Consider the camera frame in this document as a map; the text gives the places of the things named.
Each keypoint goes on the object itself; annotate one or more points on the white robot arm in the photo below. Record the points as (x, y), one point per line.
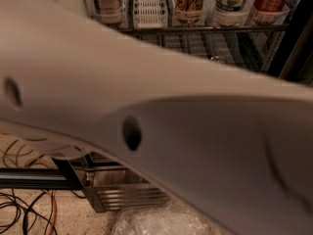
(232, 144)

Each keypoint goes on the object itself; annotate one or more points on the green soda can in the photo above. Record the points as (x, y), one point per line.
(218, 59)

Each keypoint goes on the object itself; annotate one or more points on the left glass fridge door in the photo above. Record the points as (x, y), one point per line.
(22, 167)

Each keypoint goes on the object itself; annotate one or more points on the gold tall can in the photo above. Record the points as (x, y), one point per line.
(188, 11)

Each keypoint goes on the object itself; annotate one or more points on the stainless steel fridge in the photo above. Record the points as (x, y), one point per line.
(110, 188)

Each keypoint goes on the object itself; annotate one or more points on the empty white top tray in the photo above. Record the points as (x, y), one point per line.
(150, 14)

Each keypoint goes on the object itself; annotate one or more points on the clear plastic bag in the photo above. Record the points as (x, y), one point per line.
(171, 219)

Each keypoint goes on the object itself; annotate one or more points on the white label bottle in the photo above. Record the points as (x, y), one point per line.
(110, 11)

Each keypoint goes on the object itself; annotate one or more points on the top wire shelf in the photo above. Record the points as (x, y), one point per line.
(205, 29)

